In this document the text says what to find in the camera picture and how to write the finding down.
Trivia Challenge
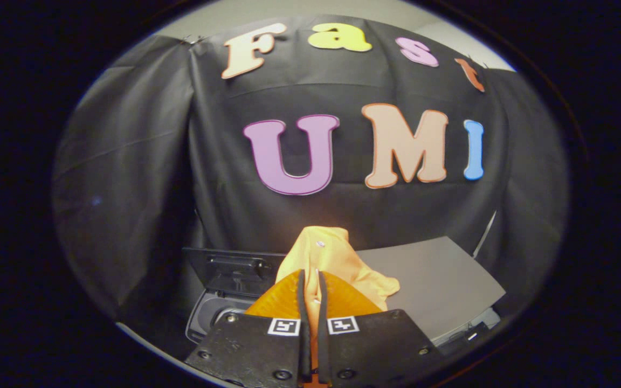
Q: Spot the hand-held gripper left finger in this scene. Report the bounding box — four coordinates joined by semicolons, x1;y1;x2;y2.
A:
184;269;311;387

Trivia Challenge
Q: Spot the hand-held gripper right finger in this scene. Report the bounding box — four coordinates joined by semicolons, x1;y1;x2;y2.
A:
317;271;443;387

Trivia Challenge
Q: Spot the orange yellow shirt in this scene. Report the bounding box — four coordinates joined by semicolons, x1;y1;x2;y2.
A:
275;226;401;378

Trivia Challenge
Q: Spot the grey cabinet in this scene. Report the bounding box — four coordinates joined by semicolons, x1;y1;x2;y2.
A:
355;235;507;348

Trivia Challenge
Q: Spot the thin white pole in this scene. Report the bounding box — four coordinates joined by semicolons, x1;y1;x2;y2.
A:
473;210;498;258

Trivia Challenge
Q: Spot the black backdrop cloth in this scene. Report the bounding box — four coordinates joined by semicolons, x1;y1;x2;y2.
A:
52;13;570;345

